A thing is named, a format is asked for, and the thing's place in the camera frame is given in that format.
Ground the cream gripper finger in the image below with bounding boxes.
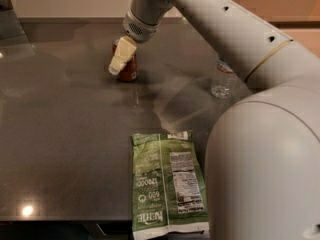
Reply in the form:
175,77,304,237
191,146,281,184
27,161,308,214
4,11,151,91
108,36,137,75

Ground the green jalapeno chip bag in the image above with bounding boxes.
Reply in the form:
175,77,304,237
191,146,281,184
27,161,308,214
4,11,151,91
132,130,209,240

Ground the red coke can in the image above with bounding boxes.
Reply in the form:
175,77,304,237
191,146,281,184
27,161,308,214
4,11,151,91
112,39,137,82

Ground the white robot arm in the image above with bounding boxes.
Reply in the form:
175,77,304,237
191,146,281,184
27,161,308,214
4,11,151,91
123,0,320,240

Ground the clear plastic water bottle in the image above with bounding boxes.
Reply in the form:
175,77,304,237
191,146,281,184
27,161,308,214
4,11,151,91
211,56,238,99

